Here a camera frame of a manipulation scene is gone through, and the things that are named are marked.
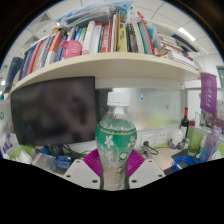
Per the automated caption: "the beige shelf with books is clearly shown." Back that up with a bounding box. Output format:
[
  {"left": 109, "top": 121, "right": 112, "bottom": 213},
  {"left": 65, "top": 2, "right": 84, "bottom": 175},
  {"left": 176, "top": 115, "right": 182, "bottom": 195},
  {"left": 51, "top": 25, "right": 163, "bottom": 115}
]
[{"left": 3, "top": 0, "right": 209, "bottom": 101}]

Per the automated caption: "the black desk mat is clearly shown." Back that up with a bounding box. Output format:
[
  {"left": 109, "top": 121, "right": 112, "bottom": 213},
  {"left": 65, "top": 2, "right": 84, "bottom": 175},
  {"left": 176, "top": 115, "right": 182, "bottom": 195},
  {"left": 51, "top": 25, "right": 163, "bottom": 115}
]
[{"left": 162, "top": 148, "right": 201, "bottom": 177}]

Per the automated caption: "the white tissue pack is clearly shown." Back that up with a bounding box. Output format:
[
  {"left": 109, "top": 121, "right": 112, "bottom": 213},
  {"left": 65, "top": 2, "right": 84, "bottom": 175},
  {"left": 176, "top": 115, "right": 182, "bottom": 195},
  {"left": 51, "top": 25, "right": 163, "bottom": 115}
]
[{"left": 14, "top": 149, "right": 34, "bottom": 164}]

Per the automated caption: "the dark wine bottle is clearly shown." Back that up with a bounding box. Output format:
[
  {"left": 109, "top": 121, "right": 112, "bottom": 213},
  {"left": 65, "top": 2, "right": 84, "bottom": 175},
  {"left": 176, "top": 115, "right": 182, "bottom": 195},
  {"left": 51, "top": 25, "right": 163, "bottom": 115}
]
[{"left": 180, "top": 106, "right": 190, "bottom": 138}]

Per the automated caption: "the small blue box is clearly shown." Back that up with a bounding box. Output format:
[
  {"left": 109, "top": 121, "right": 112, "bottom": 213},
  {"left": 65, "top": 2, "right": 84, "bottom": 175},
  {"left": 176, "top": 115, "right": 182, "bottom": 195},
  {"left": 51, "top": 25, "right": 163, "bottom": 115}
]
[{"left": 54, "top": 154, "right": 73, "bottom": 170}]

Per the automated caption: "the clear plastic box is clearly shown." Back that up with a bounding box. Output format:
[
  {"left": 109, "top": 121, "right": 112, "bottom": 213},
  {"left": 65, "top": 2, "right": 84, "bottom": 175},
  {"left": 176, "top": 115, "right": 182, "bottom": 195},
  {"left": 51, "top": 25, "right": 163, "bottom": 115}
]
[{"left": 32, "top": 152, "right": 64, "bottom": 171}]

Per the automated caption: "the black computer monitor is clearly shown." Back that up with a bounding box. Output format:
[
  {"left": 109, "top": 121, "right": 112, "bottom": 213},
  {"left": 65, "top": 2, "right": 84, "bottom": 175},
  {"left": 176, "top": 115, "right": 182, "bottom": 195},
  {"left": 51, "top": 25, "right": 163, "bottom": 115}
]
[{"left": 9, "top": 76, "right": 98, "bottom": 147}]

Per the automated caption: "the white jar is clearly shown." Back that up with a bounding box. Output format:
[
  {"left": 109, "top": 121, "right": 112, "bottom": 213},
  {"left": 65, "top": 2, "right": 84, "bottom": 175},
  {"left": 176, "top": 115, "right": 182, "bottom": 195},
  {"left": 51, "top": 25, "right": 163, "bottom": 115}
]
[{"left": 169, "top": 128, "right": 184, "bottom": 148}]

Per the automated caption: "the ceiling light panel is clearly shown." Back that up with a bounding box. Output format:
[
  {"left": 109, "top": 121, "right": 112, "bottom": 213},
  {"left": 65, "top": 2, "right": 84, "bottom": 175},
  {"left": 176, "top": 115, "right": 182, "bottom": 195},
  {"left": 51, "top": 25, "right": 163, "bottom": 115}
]
[{"left": 178, "top": 27, "right": 196, "bottom": 42}]

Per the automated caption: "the black cable bundle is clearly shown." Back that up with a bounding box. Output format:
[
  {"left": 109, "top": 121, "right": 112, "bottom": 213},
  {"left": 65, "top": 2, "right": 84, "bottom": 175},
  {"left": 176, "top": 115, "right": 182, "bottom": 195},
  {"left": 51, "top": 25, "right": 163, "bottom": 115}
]
[{"left": 61, "top": 143, "right": 98, "bottom": 158}]

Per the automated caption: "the purple hanging banner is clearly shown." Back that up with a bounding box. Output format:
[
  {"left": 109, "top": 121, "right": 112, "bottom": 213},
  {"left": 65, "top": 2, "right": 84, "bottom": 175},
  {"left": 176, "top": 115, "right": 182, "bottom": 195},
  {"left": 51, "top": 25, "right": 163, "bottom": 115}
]
[{"left": 199, "top": 72, "right": 218, "bottom": 116}]

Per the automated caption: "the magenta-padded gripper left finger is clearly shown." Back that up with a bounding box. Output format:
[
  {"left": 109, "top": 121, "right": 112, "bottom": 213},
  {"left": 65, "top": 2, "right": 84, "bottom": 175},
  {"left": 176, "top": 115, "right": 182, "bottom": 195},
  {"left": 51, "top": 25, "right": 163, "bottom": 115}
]
[{"left": 63, "top": 148, "right": 103, "bottom": 190}]

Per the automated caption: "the white wall power outlet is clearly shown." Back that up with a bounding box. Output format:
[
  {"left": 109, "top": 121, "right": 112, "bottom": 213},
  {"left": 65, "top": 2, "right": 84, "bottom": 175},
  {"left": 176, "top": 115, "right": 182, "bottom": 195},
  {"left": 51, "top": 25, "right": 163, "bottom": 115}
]
[
  {"left": 156, "top": 130, "right": 169, "bottom": 144},
  {"left": 139, "top": 133, "right": 155, "bottom": 147}
]

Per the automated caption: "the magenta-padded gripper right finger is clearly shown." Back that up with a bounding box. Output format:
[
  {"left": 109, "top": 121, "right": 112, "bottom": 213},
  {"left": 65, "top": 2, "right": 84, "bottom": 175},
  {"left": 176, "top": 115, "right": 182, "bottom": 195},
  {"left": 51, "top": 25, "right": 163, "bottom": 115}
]
[{"left": 126, "top": 148, "right": 167, "bottom": 190}]

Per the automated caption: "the green translucent drinking glass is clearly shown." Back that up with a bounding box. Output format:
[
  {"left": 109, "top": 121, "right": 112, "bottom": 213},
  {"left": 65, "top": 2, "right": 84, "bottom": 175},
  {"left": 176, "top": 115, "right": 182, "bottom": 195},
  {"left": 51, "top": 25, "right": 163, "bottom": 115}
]
[{"left": 188, "top": 128, "right": 203, "bottom": 156}]

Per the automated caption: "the coiled blue cable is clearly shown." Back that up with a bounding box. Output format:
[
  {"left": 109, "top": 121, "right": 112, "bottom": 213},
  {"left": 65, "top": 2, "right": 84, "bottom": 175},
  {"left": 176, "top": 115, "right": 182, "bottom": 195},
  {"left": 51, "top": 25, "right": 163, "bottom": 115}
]
[{"left": 171, "top": 155, "right": 199, "bottom": 173}]

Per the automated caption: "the purple translucent water bottle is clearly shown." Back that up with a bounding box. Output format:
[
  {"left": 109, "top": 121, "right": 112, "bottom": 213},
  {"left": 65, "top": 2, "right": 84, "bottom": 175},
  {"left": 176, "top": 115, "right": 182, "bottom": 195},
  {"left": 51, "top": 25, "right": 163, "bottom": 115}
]
[{"left": 198, "top": 125, "right": 223, "bottom": 164}]

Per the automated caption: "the green-labelled clear drink bottle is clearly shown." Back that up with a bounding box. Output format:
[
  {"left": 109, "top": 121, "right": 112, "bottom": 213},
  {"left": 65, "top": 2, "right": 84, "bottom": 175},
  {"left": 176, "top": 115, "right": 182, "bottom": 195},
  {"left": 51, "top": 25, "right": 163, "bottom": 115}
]
[{"left": 94, "top": 91, "right": 138, "bottom": 192}]

